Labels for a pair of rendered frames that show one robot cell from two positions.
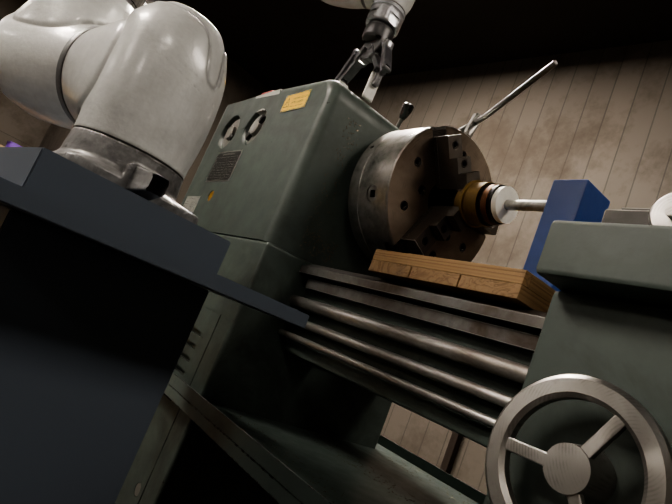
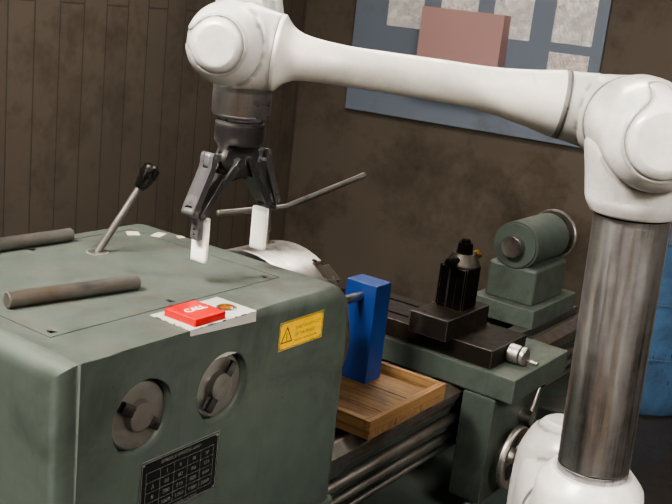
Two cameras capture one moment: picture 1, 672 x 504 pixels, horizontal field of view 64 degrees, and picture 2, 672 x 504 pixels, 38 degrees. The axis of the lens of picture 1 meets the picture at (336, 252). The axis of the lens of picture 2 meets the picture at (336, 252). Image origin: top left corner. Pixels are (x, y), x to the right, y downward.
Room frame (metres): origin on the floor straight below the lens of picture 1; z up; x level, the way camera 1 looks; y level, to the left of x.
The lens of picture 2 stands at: (1.63, 1.54, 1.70)
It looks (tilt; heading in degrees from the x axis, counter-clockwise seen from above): 15 degrees down; 249
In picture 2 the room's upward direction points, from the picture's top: 6 degrees clockwise
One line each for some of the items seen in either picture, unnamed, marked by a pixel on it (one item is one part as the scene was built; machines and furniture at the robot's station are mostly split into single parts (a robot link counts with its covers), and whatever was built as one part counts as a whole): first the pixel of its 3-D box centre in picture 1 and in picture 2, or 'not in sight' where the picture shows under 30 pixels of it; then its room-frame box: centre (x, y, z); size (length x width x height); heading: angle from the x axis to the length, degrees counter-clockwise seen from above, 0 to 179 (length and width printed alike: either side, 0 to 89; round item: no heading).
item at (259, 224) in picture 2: (371, 86); (259, 227); (1.21, 0.07, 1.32); 0.03 x 0.01 x 0.07; 125
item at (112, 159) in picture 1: (125, 175); not in sight; (0.71, 0.30, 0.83); 0.22 x 0.18 x 0.06; 42
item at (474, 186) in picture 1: (482, 204); not in sight; (0.99, -0.22, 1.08); 0.09 x 0.09 x 0.09; 35
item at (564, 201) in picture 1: (561, 253); (363, 328); (0.83, -0.33, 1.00); 0.08 x 0.06 x 0.23; 125
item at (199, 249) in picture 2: not in sight; (200, 239); (1.32, 0.15, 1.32); 0.03 x 0.01 x 0.07; 125
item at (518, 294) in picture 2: not in sight; (529, 263); (0.13, -0.82, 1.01); 0.30 x 0.20 x 0.29; 35
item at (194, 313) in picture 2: not in sight; (194, 315); (1.36, 0.30, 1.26); 0.06 x 0.06 x 0.02; 35
